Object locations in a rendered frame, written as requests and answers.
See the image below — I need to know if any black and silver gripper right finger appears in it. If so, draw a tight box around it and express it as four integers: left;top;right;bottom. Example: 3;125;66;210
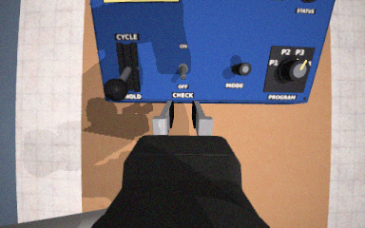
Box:
192;101;214;136

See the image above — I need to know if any blue control console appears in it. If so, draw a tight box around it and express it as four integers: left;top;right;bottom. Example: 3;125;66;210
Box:
89;0;336;105

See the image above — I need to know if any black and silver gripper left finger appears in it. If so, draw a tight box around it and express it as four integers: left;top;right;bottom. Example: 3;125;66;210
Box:
152;101;174;135

